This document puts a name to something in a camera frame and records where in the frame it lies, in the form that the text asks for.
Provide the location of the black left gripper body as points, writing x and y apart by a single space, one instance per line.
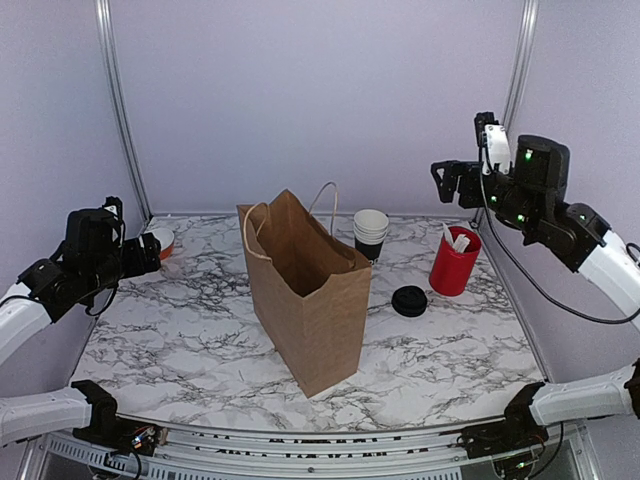
106 272

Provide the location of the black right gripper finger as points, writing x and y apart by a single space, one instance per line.
447 170
447 186

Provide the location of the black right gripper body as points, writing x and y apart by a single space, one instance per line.
517 206

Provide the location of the brown paper bag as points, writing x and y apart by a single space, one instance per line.
310 291

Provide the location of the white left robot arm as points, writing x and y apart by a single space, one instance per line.
47 304

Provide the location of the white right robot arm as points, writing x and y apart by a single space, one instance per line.
589 247

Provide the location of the white utensils in holder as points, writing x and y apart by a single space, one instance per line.
458 243

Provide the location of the orange white bowl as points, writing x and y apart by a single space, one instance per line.
166 239

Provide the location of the stack of black paper cups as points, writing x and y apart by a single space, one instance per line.
370 229

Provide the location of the red utensil holder cup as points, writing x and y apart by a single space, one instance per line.
451 270

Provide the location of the spare black cup lid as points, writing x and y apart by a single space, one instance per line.
409 301

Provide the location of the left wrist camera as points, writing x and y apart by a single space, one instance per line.
114 205

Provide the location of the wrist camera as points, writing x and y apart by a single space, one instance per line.
491 139
114 205

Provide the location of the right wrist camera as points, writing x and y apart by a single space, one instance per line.
491 139

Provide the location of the aluminium frame post right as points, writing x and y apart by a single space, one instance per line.
521 63

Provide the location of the aluminium frame post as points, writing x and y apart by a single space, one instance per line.
521 63
109 52

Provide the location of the aluminium frame post left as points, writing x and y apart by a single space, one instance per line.
109 52

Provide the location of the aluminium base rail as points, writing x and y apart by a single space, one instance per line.
476 450

